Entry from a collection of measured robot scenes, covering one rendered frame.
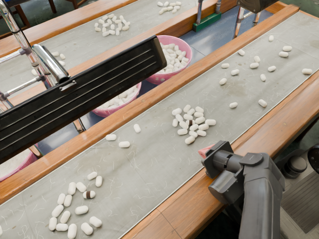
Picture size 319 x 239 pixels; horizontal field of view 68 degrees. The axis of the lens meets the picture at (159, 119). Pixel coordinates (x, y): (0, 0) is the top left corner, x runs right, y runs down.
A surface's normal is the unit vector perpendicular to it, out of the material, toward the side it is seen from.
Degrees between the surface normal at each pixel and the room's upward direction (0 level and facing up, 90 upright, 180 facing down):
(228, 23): 0
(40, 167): 0
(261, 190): 47
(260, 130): 0
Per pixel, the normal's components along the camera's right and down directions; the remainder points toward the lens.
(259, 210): -0.57, -0.80
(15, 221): -0.03, -0.59
